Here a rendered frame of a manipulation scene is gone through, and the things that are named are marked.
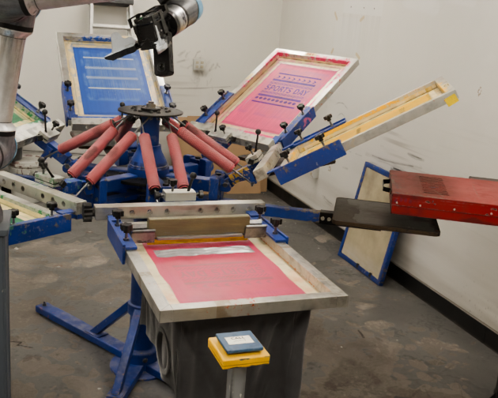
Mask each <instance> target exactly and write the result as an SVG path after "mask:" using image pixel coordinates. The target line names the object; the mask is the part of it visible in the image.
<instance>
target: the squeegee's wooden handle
mask: <svg viewBox="0 0 498 398"><path fill-rule="evenodd" d="M246 225H250V216H249V215H248V214H237V215H214V216H169V217H148V219H147V229H156V231H155V239H157V237H160V236H178V235H213V234H231V233H242V234H243V235H244V232H245V227H246Z"/></svg>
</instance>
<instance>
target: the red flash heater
mask: <svg viewBox="0 0 498 398"><path fill-rule="evenodd" d="M389 178H390V183H389V188H391V194H390V193H389V196H390V213H391V214H399V215H405V216H418V217H424V218H432V219H438V220H451V221H458V222H465V223H477V224H484V225H491V226H498V182H494V181H487V180H480V179H472V178H458V177H451V176H443V175H430V174H422V173H415V172H408V171H394V170H390V174H389Z"/></svg>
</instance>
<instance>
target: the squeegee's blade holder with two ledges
mask: <svg viewBox="0 0 498 398"><path fill-rule="evenodd" d="M242 236H243V234H242V233H231V234H213V235H178V236H160V237H157V240H158V241H159V240H176V239H193V238H227V237H242Z"/></svg>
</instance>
